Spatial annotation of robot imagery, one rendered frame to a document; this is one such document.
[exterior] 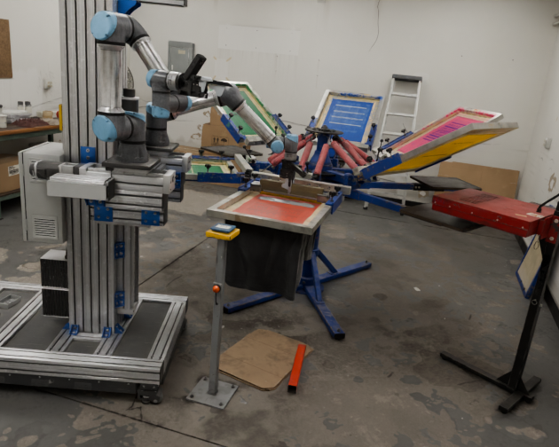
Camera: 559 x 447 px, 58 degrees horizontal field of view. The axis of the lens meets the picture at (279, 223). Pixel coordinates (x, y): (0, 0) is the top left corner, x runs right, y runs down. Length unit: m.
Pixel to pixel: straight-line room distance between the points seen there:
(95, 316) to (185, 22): 5.69
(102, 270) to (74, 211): 0.35
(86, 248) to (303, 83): 5.04
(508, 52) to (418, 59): 1.07
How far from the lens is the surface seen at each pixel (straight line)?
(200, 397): 2.94
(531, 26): 7.22
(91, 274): 2.94
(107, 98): 2.37
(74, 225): 2.87
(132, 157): 2.48
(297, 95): 7.38
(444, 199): 3.13
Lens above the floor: 1.77
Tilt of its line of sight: 18 degrees down
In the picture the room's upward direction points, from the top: 6 degrees clockwise
